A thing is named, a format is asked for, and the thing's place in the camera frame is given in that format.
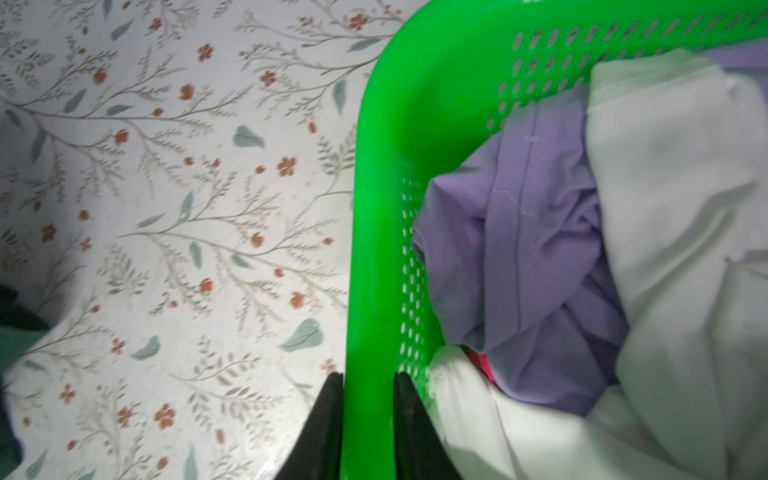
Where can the purple t shirt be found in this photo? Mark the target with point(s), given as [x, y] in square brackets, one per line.
[512, 247]

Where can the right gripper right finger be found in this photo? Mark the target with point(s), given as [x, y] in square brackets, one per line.
[418, 451]

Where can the white t shirt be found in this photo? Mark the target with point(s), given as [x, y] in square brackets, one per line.
[677, 146]

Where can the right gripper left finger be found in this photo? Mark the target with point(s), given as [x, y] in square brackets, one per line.
[316, 454]

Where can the floral table mat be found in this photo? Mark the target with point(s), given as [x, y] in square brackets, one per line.
[176, 204]

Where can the dark green t shirt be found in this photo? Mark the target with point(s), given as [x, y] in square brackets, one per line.
[20, 330]

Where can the green plastic laundry basket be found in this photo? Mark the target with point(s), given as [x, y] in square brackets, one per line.
[444, 84]

